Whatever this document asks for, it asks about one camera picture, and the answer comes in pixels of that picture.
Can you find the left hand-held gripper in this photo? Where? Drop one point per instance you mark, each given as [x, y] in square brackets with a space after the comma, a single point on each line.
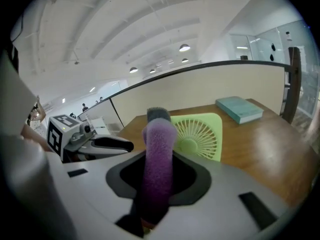
[56, 136]

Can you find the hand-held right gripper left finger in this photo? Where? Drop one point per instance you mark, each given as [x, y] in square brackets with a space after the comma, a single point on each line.
[95, 184]

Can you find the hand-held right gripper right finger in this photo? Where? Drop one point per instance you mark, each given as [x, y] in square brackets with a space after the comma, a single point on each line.
[225, 184]

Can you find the small green desk fan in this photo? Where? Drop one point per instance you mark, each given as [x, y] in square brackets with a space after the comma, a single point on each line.
[200, 139]

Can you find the person's left forearm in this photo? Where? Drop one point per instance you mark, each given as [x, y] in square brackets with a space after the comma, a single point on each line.
[32, 136]

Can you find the white cabinet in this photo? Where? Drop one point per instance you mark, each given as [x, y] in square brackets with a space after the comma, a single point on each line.
[100, 126]

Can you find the teal book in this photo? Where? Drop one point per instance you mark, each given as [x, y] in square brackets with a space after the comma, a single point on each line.
[237, 109]

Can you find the dome ceiling lamp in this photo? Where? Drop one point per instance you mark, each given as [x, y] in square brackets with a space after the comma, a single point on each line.
[152, 71]
[133, 70]
[185, 60]
[184, 48]

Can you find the beige partition panel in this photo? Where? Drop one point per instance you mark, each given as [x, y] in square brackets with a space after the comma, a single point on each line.
[200, 89]

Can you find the glass office partition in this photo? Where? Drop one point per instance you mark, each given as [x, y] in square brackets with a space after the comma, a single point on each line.
[275, 46]

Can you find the dark wooden post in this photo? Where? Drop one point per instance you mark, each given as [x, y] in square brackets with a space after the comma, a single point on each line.
[293, 84]

